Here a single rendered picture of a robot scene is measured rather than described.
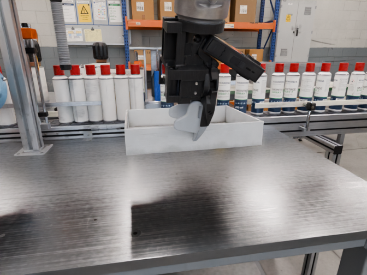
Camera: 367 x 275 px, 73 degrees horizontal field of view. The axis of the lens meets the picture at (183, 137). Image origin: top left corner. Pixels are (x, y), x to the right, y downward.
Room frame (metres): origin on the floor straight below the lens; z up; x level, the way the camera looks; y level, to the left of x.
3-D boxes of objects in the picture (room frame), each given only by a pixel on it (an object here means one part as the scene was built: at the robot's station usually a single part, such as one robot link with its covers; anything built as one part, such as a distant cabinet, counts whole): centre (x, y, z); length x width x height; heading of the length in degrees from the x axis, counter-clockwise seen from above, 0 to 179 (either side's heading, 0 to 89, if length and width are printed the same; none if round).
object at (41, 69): (1.14, 0.67, 1.03); 0.09 x 0.09 x 0.30
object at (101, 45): (1.50, 0.47, 1.04); 0.09 x 0.09 x 0.29
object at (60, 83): (0.89, 0.43, 0.98); 0.05 x 0.05 x 0.20
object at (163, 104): (0.96, 0.06, 0.98); 0.05 x 0.05 x 0.20
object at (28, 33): (0.84, 0.48, 1.05); 0.10 x 0.04 x 0.33; 9
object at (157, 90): (1.00, 0.10, 0.98); 0.03 x 0.03 x 0.16
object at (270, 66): (2.63, -1.03, 0.91); 0.60 x 0.40 x 0.22; 106
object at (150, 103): (1.04, 0.14, 1.01); 0.14 x 0.13 x 0.26; 99
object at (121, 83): (0.93, 0.23, 0.98); 0.05 x 0.05 x 0.20
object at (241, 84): (1.01, -0.23, 0.98); 0.05 x 0.05 x 0.20
